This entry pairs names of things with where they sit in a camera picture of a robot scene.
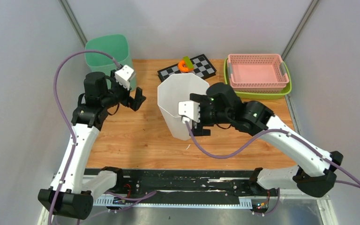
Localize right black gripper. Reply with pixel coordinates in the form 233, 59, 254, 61
188, 94, 231, 136

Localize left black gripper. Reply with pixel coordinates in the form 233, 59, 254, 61
101, 70, 146, 111

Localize large white container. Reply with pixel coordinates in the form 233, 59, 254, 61
157, 73, 210, 141

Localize green plastic bin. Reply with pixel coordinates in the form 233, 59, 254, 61
85, 34, 134, 76

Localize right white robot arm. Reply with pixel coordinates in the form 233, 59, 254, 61
178, 82, 343, 197

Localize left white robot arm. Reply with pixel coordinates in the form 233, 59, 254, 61
37, 69, 146, 220

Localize green plastic tray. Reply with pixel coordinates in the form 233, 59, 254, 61
223, 59, 293, 100

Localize black white checkerboard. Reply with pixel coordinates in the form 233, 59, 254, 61
157, 54, 217, 82

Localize green block toy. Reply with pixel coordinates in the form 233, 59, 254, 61
182, 56, 194, 70

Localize pink perforated basket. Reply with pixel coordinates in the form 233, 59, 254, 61
227, 53, 291, 91

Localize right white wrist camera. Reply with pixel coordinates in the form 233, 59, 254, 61
178, 100, 200, 124

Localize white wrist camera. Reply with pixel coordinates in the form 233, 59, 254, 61
114, 65, 136, 91
178, 100, 200, 124

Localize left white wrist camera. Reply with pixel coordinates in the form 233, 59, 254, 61
114, 65, 136, 91

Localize orange ring toy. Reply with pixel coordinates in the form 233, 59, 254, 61
177, 60, 193, 73

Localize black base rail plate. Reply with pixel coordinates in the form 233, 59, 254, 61
109, 169, 278, 206

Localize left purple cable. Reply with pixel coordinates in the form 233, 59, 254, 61
47, 50, 158, 225

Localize purple cable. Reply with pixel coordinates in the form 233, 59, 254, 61
47, 50, 158, 225
184, 119, 360, 217

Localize aluminium frame rails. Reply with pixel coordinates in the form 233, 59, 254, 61
37, 173, 338, 225

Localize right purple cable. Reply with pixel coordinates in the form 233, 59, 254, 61
184, 119, 360, 217

